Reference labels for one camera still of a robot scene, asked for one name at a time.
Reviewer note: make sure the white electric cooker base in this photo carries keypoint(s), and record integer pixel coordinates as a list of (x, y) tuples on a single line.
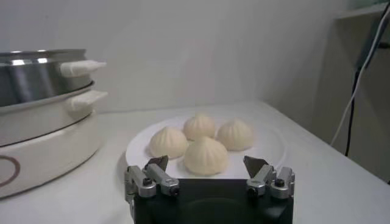
[(48, 146)]

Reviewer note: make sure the white steamed baozi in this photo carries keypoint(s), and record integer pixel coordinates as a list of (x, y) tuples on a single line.
[(168, 142), (236, 134), (199, 126), (205, 156)]

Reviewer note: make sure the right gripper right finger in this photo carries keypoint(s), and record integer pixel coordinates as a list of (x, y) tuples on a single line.
[(262, 179)]

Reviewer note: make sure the white round plate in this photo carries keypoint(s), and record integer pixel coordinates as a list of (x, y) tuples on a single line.
[(268, 152)]

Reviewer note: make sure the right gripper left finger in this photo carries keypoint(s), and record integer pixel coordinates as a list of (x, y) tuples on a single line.
[(161, 178)]

